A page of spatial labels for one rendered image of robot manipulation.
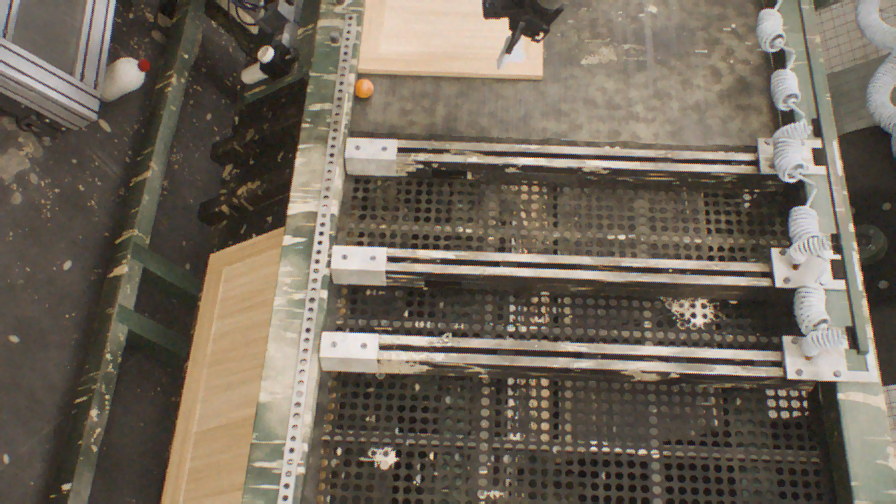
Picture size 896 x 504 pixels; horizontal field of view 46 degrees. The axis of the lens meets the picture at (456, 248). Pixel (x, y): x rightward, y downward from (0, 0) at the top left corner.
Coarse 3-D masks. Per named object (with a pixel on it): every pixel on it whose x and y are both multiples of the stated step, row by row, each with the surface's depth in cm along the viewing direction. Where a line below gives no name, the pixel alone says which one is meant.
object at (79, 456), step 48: (192, 0) 341; (192, 48) 335; (240, 96) 342; (288, 96) 325; (144, 144) 314; (240, 144) 318; (288, 144) 313; (144, 192) 301; (240, 192) 305; (288, 192) 299; (432, 192) 333; (144, 240) 296; (240, 240) 305; (96, 336) 280; (192, 336) 296; (432, 336) 307; (96, 384) 270; (96, 432) 266
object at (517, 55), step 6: (510, 36) 244; (504, 42) 246; (522, 42) 245; (504, 48) 245; (516, 48) 246; (504, 54) 245; (516, 54) 246; (522, 54) 247; (498, 60) 247; (504, 60) 246; (510, 60) 247; (516, 60) 247; (522, 60) 248; (498, 66) 248
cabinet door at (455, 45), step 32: (384, 0) 292; (416, 0) 292; (448, 0) 292; (480, 0) 292; (384, 32) 286; (416, 32) 286; (448, 32) 286; (480, 32) 286; (384, 64) 280; (416, 64) 280; (448, 64) 280; (480, 64) 280; (512, 64) 280
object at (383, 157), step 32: (800, 128) 241; (352, 160) 258; (384, 160) 257; (416, 160) 257; (448, 160) 257; (480, 160) 257; (512, 160) 257; (544, 160) 257; (576, 160) 257; (608, 160) 259; (640, 160) 259; (672, 160) 258; (704, 160) 258; (736, 160) 257; (768, 160) 252
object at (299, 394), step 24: (336, 96) 269; (336, 120) 265; (336, 144) 261; (312, 264) 243; (312, 288) 240; (312, 312) 236; (312, 336) 233; (288, 432) 221; (288, 456) 218; (288, 480) 216
